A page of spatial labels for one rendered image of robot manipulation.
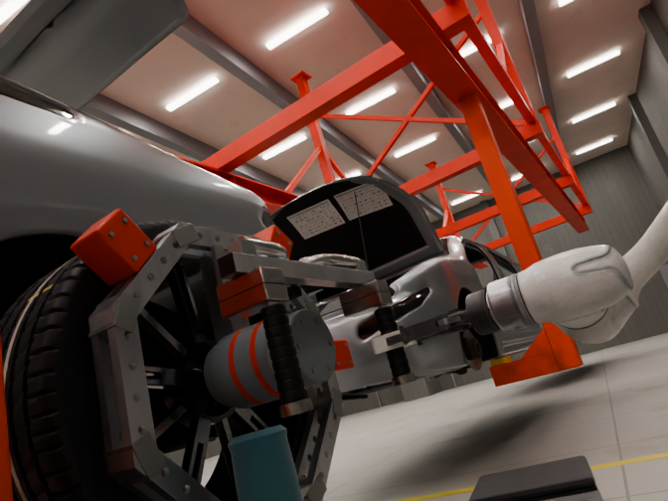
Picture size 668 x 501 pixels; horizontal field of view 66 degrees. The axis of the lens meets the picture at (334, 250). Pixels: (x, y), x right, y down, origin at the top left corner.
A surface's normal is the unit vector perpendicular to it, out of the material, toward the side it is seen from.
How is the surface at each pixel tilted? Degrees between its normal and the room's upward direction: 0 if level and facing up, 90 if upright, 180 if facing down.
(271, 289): 90
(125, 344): 90
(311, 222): 141
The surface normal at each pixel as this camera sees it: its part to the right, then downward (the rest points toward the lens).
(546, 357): -0.53, -0.11
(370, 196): -0.14, 0.68
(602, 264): -0.30, -0.42
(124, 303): 0.81, -0.36
